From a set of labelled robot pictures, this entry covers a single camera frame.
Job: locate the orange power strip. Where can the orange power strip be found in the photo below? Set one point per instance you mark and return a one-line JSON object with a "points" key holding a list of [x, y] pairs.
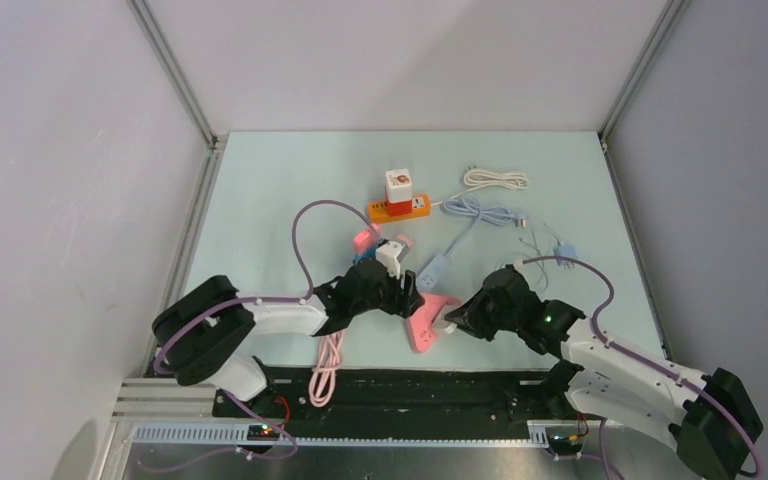
{"points": [[385, 212]]}

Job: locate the red cube socket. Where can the red cube socket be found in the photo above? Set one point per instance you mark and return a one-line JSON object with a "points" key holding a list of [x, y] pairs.
{"points": [[400, 208]]}

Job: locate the aluminium frame rail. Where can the aluminium frame rail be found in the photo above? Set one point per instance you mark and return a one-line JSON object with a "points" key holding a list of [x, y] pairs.
{"points": [[163, 411]]}

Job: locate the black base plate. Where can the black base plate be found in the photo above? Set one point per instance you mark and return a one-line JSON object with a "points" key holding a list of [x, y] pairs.
{"points": [[423, 405]]}

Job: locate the small blue wall charger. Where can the small blue wall charger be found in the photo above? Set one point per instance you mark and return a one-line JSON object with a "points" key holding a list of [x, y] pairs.
{"points": [[566, 255]]}

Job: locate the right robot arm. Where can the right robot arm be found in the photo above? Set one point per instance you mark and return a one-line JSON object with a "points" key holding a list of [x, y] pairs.
{"points": [[707, 419]]}

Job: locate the white cube socket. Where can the white cube socket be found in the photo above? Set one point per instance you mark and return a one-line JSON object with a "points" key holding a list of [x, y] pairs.
{"points": [[398, 186]]}

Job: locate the pink adapter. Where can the pink adapter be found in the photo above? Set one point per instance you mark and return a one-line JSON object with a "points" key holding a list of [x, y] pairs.
{"points": [[367, 240]]}

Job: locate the light blue adapter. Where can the light blue adapter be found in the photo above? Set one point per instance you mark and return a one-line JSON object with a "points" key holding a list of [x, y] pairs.
{"points": [[368, 253]]}

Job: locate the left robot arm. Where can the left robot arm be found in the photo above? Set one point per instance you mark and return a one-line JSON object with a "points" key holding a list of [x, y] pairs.
{"points": [[198, 336]]}

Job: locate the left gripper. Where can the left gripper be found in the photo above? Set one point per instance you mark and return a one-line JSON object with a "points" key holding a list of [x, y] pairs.
{"points": [[404, 301]]}

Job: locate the pink triangular power strip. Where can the pink triangular power strip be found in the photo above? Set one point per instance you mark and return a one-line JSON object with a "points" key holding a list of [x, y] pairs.
{"points": [[421, 327]]}

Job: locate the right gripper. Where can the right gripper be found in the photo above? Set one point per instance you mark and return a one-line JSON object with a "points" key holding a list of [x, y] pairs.
{"points": [[469, 317]]}

